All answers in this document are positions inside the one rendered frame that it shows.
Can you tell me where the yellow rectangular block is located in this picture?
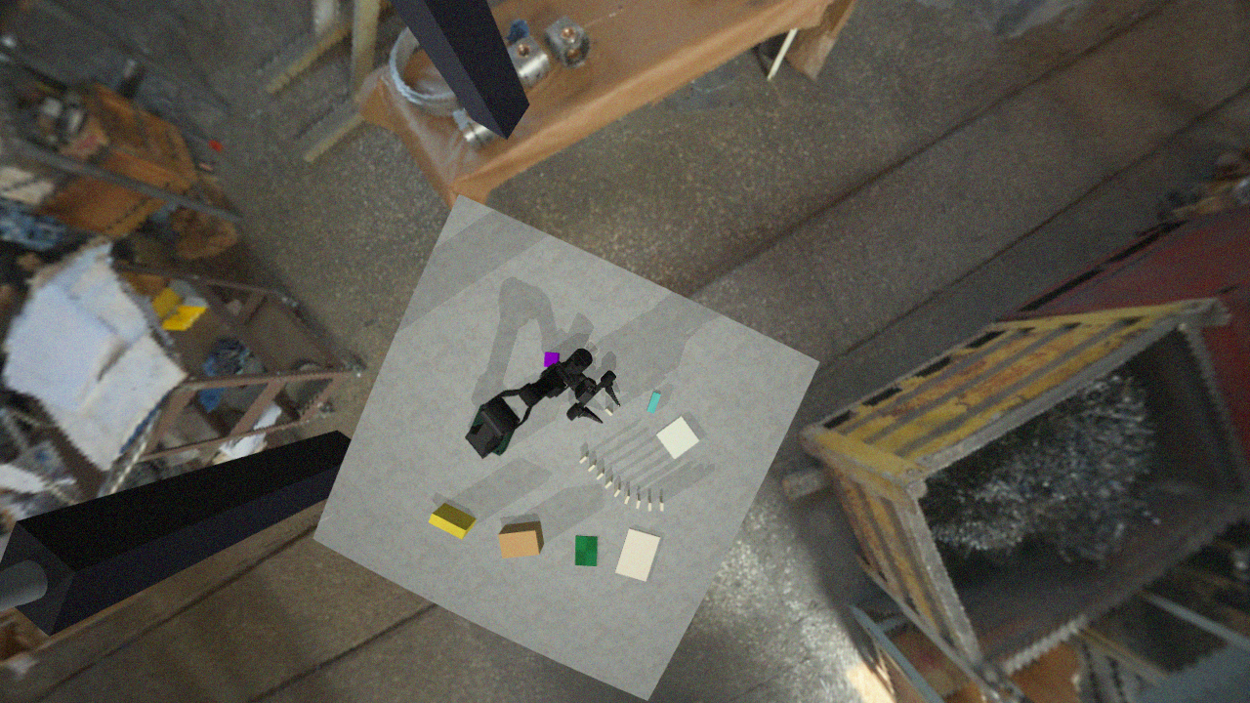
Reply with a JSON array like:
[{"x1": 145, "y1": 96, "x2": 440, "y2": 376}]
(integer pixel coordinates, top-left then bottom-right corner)
[{"x1": 429, "y1": 503, "x2": 476, "y2": 539}]

